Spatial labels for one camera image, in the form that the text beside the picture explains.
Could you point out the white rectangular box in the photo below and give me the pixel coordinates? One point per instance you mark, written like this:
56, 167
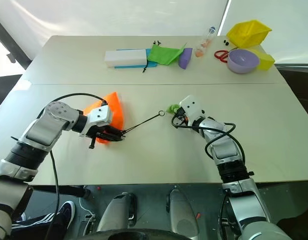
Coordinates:
125, 57

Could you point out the yellow plastic bin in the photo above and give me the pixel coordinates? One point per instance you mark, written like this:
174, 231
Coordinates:
256, 37

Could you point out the yellow sponge block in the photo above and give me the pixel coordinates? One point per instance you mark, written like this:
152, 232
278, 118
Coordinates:
267, 62

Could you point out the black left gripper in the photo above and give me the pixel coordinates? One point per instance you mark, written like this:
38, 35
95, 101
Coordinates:
100, 130

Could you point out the black diagonal frame beam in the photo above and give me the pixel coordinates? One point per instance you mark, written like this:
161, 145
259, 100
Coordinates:
9, 40

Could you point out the purple plastic bowl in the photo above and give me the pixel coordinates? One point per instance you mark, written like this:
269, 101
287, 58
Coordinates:
243, 68

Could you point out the purple sponge block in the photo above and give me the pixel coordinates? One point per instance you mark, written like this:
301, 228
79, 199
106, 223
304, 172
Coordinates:
185, 58

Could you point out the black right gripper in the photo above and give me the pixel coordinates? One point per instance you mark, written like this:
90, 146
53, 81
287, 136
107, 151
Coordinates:
181, 117

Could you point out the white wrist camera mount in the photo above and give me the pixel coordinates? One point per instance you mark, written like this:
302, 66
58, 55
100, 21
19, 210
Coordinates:
191, 105
101, 116

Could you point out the blue flat tray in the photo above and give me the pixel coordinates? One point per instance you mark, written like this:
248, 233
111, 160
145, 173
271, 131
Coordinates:
151, 64

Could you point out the dark blue sneaker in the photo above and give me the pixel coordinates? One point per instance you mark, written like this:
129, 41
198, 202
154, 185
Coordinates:
67, 210

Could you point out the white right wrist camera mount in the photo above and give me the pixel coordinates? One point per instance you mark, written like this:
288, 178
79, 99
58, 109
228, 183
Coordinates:
191, 105

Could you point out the clear plastic bottle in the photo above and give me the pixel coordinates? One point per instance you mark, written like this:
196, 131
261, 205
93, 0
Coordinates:
206, 42

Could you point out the black pipe under table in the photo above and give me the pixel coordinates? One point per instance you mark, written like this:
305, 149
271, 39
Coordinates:
66, 191

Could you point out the small green object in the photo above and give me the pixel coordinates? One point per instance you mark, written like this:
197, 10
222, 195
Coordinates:
171, 108

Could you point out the black striped trouser leg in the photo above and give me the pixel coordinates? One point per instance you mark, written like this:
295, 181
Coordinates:
44, 222

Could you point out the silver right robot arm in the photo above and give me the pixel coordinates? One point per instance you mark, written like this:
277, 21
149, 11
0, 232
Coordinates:
226, 150

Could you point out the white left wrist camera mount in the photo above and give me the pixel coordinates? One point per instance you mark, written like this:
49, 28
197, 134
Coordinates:
101, 116

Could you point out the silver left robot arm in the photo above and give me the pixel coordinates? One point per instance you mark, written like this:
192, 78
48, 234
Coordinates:
44, 130

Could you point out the silver rounded robot leg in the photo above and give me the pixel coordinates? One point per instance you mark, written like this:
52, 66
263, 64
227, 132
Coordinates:
181, 212
118, 212

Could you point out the dark round robot base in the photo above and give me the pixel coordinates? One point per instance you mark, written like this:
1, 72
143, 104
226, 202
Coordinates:
138, 235

